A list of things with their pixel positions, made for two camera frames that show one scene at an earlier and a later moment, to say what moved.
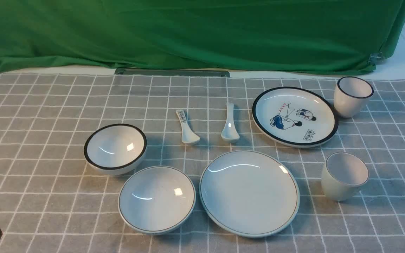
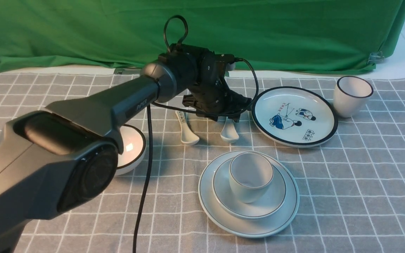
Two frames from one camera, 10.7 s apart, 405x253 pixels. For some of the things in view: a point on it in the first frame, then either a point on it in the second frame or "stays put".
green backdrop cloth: [304, 36] stays put
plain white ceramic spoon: [230, 134] stays put
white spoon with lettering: [188, 136] stays put
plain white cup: [342, 176] to [250, 174]
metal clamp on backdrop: [376, 57] stays put
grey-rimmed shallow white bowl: [156, 200] to [272, 201]
